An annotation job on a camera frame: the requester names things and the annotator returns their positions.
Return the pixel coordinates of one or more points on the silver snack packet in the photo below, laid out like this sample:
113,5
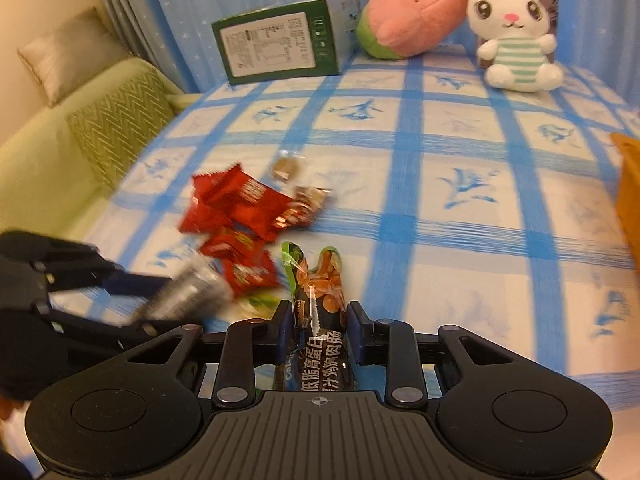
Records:
197,292

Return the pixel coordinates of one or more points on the pink green plush toy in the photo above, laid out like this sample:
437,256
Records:
396,29

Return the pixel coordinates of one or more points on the dark sausage snack packet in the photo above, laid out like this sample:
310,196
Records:
317,358

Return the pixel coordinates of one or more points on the green sofa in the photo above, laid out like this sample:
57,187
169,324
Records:
47,184

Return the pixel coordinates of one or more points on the brown foil candy packet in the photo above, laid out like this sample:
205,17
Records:
303,207

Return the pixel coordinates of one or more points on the beige satin cushion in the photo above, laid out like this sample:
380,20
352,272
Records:
66,58

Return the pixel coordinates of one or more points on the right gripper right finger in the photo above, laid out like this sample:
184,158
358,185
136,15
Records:
392,345

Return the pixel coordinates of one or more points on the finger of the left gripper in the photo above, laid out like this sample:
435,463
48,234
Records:
117,281
140,332

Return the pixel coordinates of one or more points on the blue checked tablecloth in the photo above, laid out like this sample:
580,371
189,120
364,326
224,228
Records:
453,203

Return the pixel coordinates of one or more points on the red snack packet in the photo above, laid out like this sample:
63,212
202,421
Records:
228,243
247,273
213,202
254,206

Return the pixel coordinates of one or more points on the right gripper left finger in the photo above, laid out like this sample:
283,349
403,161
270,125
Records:
247,345

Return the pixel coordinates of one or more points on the orange plastic bin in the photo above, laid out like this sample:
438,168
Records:
628,199

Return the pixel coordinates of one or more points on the green white cardboard box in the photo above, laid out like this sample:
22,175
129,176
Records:
303,38

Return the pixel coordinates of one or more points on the green zigzag cushion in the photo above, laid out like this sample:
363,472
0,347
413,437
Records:
113,131

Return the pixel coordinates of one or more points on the yellow green snack packet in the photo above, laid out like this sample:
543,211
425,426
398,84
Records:
261,305

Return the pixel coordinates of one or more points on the white bunny plush toy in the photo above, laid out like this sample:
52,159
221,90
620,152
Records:
516,44

